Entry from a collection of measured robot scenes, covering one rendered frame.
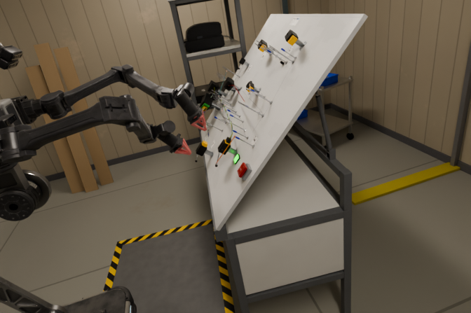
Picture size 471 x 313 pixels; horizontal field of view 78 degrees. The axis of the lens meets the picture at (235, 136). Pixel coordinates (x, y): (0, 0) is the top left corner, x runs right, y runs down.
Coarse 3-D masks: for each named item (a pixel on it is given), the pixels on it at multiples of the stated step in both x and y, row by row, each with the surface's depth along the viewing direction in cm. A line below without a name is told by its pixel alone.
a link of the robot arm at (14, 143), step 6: (12, 132) 92; (0, 138) 90; (6, 138) 91; (12, 138) 91; (0, 144) 90; (6, 144) 90; (12, 144) 91; (18, 144) 92; (0, 150) 89; (6, 150) 90
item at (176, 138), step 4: (168, 136) 135; (172, 136) 137; (176, 136) 143; (164, 140) 135; (168, 140) 136; (172, 140) 136; (176, 140) 137; (168, 144) 137; (172, 144) 137; (176, 144) 135; (172, 148) 135; (172, 152) 136
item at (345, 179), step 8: (296, 128) 179; (304, 136) 167; (312, 136) 165; (312, 144) 158; (320, 144) 155; (320, 152) 148; (328, 160) 140; (336, 160) 138; (336, 168) 132; (344, 168) 131; (344, 176) 127; (344, 184) 128; (344, 192) 130; (344, 200) 132; (344, 208) 134
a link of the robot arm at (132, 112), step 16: (80, 112) 87; (96, 112) 86; (112, 112) 86; (128, 112) 90; (16, 128) 92; (48, 128) 89; (64, 128) 88; (80, 128) 88; (32, 144) 90; (16, 160) 94
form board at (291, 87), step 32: (320, 32) 124; (352, 32) 103; (256, 64) 184; (288, 64) 139; (320, 64) 112; (224, 96) 217; (256, 96) 158; (288, 96) 124; (224, 128) 181; (256, 128) 138; (288, 128) 113; (224, 160) 155; (256, 160) 123; (224, 192) 136
